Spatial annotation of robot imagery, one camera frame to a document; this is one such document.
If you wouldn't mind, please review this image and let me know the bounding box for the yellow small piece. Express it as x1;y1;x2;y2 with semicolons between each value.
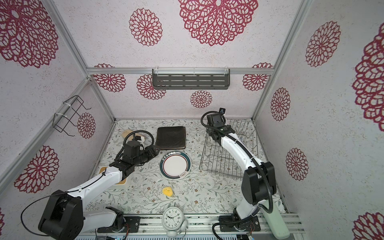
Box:
162;187;174;197

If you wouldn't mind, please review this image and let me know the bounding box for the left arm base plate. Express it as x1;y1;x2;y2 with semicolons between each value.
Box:
97;216;141;234

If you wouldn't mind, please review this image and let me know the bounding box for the grey wall shelf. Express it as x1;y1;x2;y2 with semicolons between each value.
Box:
152;69;231;90

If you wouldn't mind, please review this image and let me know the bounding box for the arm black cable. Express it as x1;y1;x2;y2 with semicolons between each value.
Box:
200;110;274;240
20;130;155;237

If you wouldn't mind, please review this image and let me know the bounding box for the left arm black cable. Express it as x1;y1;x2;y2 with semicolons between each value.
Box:
20;130;155;237

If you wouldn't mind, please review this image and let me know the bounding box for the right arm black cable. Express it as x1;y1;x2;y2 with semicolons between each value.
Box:
200;110;274;240

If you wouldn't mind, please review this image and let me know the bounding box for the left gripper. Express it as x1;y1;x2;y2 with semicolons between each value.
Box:
133;143;161;167

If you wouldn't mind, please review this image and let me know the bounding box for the wire dish rack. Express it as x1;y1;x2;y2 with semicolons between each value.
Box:
199;119;259;179

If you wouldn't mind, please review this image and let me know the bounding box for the white alarm clock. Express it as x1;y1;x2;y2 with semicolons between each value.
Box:
162;207;188;240

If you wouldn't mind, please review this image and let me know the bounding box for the black wire wall basket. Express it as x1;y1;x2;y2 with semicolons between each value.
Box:
52;95;91;137

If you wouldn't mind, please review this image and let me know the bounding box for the tan sponge block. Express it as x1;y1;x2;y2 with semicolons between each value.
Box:
121;129;145;144

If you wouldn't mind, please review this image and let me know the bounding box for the pale green bottle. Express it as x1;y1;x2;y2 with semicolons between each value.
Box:
261;202;291;240

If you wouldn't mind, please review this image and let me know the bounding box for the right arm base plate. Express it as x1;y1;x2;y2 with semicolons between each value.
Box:
219;215;261;232

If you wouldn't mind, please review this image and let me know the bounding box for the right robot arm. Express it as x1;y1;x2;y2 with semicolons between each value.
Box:
201;109;276;220

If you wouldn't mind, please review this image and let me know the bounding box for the white round plate front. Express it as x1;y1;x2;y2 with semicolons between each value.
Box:
160;151;192;180

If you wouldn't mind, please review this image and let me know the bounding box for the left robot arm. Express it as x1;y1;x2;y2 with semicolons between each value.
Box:
38;141;160;240

